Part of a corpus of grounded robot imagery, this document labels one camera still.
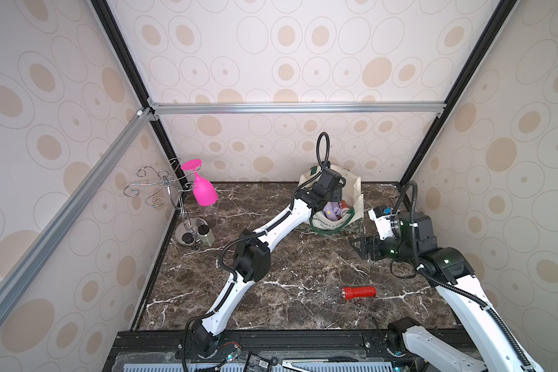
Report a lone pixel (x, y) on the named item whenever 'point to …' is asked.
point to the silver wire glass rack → (174, 179)
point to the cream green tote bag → (351, 195)
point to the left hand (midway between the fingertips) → (341, 185)
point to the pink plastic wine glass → (204, 192)
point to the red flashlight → (358, 291)
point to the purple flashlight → (332, 210)
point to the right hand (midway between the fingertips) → (368, 238)
